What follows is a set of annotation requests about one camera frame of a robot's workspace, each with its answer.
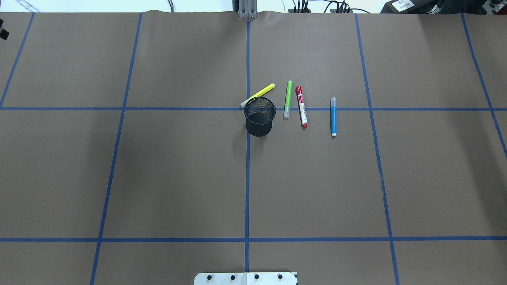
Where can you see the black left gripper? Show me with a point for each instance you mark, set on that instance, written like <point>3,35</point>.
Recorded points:
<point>3,33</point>

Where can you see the yellow highlighter pen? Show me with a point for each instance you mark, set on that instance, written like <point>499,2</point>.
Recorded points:
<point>261,92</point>

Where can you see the green highlighter pen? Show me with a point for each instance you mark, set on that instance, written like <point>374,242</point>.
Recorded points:
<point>287,102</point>

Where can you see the red white marker pen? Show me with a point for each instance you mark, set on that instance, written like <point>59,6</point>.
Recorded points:
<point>302,108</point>

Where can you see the blue highlighter pen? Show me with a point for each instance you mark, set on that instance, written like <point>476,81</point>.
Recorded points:
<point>333,110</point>

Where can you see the black mesh pen cup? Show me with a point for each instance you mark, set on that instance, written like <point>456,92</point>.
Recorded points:
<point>259,113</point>

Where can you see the black box white label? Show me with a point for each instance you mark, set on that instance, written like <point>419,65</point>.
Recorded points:
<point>401,6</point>

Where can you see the aluminium frame post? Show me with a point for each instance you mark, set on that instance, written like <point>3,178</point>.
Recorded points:
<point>246,9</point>

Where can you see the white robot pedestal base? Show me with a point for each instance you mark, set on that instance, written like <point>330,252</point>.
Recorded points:
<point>247,278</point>

